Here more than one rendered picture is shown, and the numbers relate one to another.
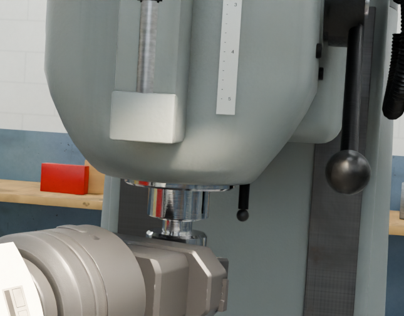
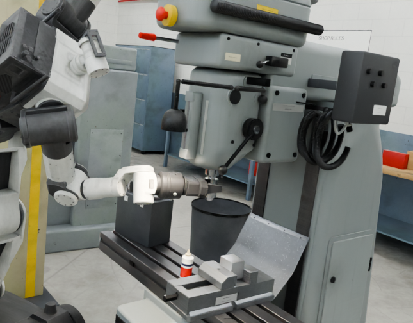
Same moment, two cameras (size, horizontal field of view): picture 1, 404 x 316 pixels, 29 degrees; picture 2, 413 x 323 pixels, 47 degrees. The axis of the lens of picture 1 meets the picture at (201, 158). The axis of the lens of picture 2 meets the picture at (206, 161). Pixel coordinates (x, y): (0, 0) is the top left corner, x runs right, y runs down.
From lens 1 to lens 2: 1.17 m
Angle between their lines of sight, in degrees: 41
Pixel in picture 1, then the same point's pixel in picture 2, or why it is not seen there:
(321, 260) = (303, 200)
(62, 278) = (162, 179)
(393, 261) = not seen: outside the picture
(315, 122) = (256, 157)
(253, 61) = (206, 144)
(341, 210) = (310, 185)
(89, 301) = (166, 184)
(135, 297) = (179, 187)
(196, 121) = (198, 155)
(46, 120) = (398, 126)
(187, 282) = (198, 188)
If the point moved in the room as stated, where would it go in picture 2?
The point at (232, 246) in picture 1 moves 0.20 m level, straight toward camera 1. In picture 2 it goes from (283, 190) to (250, 196)
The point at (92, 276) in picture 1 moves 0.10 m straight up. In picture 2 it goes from (168, 181) to (171, 150)
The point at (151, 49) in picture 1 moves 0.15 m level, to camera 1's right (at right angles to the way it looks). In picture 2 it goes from (185, 140) to (221, 149)
